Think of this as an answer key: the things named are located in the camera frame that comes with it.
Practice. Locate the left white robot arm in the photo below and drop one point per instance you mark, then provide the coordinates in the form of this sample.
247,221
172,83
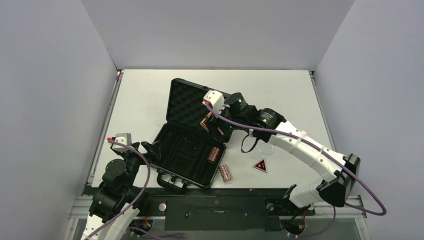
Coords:
117,201

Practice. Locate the red black triangular card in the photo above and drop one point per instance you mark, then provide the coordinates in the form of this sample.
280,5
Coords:
261,165

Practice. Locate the clear round disc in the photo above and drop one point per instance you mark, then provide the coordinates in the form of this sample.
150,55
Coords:
255,153
266,149

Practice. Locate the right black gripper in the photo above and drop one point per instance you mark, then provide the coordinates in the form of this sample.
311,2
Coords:
215,121

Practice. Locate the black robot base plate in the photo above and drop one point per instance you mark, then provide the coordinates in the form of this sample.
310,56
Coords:
228,209

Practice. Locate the red playing card box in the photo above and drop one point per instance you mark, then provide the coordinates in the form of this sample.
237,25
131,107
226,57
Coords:
207,121

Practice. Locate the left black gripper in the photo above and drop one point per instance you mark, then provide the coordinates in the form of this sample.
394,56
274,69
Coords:
153,150

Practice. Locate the poker chip roll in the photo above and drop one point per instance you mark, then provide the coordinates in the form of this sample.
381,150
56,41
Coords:
225,173
213,155

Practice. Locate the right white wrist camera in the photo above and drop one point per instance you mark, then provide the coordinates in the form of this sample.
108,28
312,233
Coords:
215,99

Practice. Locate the black foam-lined carrying case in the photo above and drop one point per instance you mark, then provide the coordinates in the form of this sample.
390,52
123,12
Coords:
185,145

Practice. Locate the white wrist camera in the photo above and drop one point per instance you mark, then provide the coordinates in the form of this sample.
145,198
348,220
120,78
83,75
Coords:
215,99
120,142

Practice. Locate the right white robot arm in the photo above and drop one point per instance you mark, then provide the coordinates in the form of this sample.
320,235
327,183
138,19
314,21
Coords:
335,169

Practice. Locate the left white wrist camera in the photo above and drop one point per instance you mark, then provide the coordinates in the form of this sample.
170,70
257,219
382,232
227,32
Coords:
120,142

